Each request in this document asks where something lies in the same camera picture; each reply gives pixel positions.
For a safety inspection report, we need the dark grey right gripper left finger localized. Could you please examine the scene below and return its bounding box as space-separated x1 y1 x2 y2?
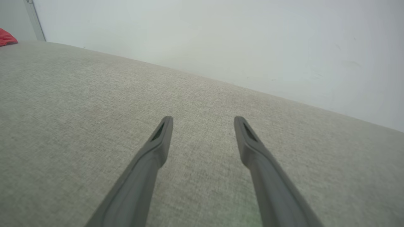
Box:
85 116 174 227

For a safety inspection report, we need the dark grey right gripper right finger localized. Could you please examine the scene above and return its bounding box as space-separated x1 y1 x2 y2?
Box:
234 116 324 227

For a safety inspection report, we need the red and white shirt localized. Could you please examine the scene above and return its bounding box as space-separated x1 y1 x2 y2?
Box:
0 28 18 47

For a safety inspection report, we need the grey fabric sofa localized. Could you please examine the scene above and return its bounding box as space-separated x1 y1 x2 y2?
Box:
0 40 404 227

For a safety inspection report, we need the grey wall trim strip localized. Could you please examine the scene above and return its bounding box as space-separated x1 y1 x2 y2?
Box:
23 0 46 42

